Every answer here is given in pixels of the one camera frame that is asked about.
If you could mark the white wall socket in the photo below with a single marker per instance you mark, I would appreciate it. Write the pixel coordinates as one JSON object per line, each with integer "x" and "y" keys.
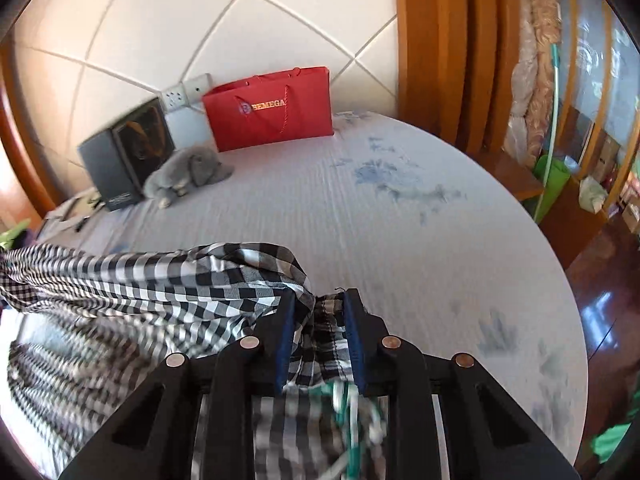
{"x": 197, "y": 87}
{"x": 174, "y": 98}

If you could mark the wooden bedside table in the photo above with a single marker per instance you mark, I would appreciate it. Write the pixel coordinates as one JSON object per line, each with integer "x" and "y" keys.
{"x": 520, "y": 180}

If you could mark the black cardboard box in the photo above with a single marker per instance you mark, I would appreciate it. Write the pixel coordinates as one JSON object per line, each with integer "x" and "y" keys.
{"x": 125, "y": 160}

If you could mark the red paper gift bag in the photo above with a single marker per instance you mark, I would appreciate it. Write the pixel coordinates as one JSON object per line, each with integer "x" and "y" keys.
{"x": 270, "y": 110}

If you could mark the lime green folded garment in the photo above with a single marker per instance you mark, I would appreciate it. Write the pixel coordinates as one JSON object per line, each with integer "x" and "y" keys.
{"x": 10, "y": 236}

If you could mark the beige patterned curtain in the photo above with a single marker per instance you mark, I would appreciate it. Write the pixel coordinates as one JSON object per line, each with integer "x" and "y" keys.
{"x": 535, "y": 60}

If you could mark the black white checked garment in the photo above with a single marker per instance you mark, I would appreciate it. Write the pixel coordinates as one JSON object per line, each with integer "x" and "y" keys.
{"x": 150, "y": 285}

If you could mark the wooden display cabinet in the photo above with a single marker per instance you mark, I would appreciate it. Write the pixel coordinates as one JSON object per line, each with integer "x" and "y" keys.
{"x": 600, "y": 110}

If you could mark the wooden headboard frame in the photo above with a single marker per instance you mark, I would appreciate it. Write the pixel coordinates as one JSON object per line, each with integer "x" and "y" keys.
{"x": 440, "y": 60}

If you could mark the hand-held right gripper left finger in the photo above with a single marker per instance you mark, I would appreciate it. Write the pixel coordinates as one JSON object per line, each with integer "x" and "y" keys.
{"x": 285, "y": 345}

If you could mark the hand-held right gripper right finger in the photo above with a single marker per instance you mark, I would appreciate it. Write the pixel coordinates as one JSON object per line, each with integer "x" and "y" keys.
{"x": 352, "y": 340}

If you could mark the grey plush toy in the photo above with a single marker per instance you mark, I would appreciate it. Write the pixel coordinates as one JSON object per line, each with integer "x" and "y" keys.
{"x": 190, "y": 170}

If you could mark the white padded headboard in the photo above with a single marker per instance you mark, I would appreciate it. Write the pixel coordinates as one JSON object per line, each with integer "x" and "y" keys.
{"x": 150, "y": 20}

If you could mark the green cloth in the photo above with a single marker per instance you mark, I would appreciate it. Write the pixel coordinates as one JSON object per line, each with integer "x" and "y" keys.
{"x": 612, "y": 442}

